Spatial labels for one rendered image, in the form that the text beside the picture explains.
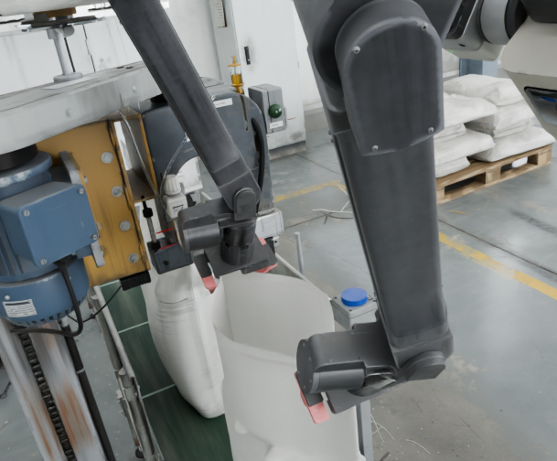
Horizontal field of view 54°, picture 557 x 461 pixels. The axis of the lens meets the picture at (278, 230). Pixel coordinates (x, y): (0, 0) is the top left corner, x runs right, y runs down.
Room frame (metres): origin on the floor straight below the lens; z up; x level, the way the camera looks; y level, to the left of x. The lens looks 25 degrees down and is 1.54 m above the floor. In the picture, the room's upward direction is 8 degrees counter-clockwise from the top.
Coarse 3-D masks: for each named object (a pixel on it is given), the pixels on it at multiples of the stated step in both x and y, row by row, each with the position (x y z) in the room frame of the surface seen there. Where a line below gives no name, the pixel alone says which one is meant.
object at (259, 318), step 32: (224, 288) 0.97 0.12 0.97; (256, 288) 0.91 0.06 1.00; (288, 288) 0.88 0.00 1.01; (224, 320) 0.88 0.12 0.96; (256, 320) 0.92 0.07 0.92; (288, 320) 0.89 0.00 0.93; (320, 320) 0.83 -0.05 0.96; (224, 352) 0.73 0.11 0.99; (256, 352) 0.68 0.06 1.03; (288, 352) 0.89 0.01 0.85; (224, 384) 0.88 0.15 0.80; (256, 384) 0.68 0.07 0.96; (288, 384) 0.65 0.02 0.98; (256, 416) 0.69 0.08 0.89; (288, 416) 0.66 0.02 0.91; (352, 416) 0.58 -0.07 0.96; (256, 448) 0.73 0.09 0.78; (288, 448) 0.66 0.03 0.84; (320, 448) 0.63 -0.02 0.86; (352, 448) 0.59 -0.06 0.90
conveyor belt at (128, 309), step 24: (120, 288) 2.11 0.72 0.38; (120, 312) 1.91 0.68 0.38; (144, 312) 1.89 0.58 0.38; (120, 336) 1.74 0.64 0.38; (144, 336) 1.72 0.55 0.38; (144, 360) 1.57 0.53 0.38; (144, 384) 1.44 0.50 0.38; (168, 384) 1.42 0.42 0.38; (168, 408) 1.31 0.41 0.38; (192, 408) 1.30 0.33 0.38; (168, 432) 1.21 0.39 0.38; (192, 432) 1.20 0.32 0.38; (216, 432) 1.19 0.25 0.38; (168, 456) 1.12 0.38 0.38; (192, 456) 1.11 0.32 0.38; (216, 456) 1.10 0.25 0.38
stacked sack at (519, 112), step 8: (512, 104) 3.81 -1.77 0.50; (520, 104) 3.77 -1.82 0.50; (504, 112) 3.68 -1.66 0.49; (512, 112) 3.67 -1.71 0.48; (520, 112) 3.68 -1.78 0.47; (528, 112) 3.72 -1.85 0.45; (480, 120) 3.71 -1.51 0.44; (488, 120) 3.65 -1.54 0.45; (496, 120) 3.61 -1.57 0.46; (504, 120) 3.61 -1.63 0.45; (512, 120) 3.64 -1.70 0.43; (520, 120) 3.69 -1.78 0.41; (480, 128) 3.70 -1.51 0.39; (488, 128) 3.64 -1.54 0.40; (496, 128) 3.58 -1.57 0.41
